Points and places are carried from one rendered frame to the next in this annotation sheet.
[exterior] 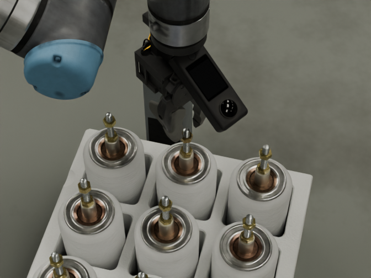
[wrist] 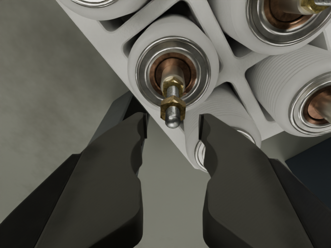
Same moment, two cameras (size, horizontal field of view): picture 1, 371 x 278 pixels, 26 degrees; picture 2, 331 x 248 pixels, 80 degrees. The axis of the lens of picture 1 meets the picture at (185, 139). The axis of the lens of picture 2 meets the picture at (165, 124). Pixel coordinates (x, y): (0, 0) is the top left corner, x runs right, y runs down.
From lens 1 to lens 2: 1.05 m
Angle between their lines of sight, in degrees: 21
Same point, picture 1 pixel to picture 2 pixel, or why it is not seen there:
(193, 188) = (194, 34)
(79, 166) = not seen: hidden behind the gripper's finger
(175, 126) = (252, 166)
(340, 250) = not seen: outside the picture
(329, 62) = not seen: outside the picture
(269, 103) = (36, 90)
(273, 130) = (46, 69)
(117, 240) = (310, 52)
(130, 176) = (230, 111)
